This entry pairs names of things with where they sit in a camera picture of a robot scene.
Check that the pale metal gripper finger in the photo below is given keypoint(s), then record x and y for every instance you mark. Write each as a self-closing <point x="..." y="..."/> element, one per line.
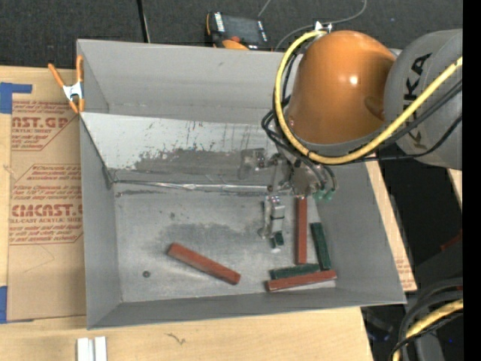
<point x="266" y="220"/>
<point x="278" y="216"/>

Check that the red-brown flat block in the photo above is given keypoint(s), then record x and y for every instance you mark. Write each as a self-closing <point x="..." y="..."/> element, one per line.
<point x="301" y="231"/>
<point x="300" y="280"/>
<point x="204" y="263"/>

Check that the dark green flat block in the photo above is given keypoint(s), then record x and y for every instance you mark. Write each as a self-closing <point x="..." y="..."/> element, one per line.
<point x="321" y="246"/>
<point x="295" y="271"/>

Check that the grey metal bin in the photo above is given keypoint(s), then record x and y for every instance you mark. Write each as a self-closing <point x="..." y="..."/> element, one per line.
<point x="180" y="216"/>

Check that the brown cardboard board red print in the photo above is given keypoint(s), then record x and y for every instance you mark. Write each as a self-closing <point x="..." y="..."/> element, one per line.
<point x="45" y="186"/>

